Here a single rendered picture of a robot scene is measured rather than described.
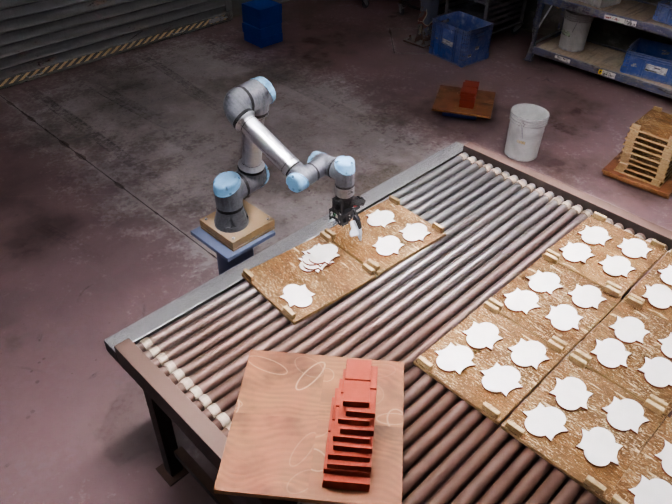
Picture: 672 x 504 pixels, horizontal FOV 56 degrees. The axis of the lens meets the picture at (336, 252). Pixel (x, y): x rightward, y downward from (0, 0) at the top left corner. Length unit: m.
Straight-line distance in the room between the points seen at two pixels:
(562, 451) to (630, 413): 0.28
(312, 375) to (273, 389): 0.13
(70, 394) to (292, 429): 1.83
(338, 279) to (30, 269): 2.38
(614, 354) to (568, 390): 0.26
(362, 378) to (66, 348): 2.34
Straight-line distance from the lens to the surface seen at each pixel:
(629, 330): 2.54
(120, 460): 3.22
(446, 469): 2.01
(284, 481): 1.82
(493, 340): 2.33
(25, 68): 6.85
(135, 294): 3.96
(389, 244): 2.67
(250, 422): 1.93
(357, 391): 1.67
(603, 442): 2.17
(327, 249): 2.58
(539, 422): 2.14
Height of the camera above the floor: 2.60
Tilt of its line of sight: 39 degrees down
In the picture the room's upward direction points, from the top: 1 degrees clockwise
